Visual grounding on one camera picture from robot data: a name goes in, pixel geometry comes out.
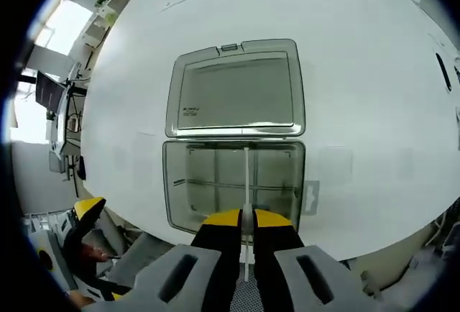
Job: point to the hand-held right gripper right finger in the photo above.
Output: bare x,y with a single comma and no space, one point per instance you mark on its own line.
273,265

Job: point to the grey desk black legs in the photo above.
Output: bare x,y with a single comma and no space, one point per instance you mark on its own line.
68,128

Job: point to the black marker pen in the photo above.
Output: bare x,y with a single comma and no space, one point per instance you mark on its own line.
442,71

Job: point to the green potted plant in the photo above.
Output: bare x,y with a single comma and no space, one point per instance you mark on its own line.
102,1

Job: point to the small grey plastic divider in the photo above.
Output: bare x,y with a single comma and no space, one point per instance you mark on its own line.
312,197

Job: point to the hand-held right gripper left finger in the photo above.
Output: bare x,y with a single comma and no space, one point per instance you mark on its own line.
215,261

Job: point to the dark computer monitor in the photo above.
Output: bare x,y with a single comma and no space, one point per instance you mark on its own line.
50,89

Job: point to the long clear plastic divider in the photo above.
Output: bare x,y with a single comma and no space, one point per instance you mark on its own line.
201,183

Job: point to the person's left hand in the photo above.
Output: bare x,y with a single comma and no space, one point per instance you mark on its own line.
77,299

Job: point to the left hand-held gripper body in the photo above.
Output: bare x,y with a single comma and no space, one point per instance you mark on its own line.
54,254

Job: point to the white low cabinet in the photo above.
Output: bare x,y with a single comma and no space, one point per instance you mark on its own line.
97,31

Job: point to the clear grey guide fixture box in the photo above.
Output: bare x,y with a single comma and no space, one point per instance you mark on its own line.
233,89

